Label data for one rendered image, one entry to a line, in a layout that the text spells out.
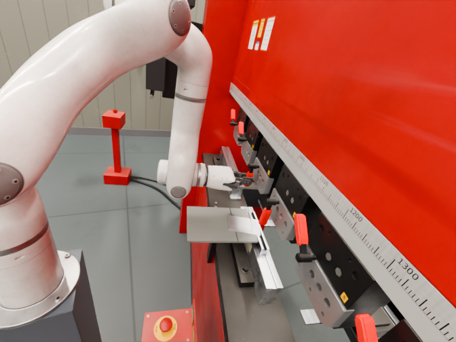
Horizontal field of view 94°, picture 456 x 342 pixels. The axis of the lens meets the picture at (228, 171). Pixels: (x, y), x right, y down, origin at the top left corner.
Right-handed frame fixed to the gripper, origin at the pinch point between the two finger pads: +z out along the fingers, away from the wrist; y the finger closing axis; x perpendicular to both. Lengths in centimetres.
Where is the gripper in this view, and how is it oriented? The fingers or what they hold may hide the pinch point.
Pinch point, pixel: (245, 178)
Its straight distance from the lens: 79.7
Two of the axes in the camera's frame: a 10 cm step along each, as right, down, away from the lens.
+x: 2.0, -8.5, -4.9
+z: 9.7, 0.9, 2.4
